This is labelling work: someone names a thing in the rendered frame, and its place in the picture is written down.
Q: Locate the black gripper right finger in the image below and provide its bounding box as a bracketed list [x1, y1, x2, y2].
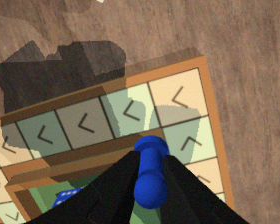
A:
[160, 155, 248, 224]

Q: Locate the blue die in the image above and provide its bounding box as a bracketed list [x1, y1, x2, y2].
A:
[52, 188, 83, 208]

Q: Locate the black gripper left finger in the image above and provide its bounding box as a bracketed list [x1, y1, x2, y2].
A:
[24, 151, 140, 224]

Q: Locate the blue pawn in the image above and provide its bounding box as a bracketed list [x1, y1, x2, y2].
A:
[133, 135, 169, 209]

